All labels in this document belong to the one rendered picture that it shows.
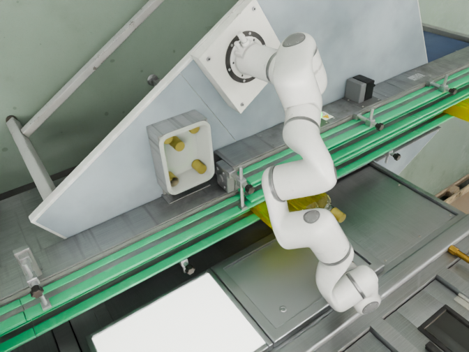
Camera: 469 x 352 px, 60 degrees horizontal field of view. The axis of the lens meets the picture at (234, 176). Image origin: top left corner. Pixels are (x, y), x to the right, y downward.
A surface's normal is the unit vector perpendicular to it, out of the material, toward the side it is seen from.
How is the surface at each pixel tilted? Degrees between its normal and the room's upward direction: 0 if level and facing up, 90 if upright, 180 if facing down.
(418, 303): 90
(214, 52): 5
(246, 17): 5
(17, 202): 90
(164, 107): 0
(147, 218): 90
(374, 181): 90
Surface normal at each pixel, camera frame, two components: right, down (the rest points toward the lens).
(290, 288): -0.05, -0.80
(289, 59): -0.37, -0.61
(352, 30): 0.57, 0.47
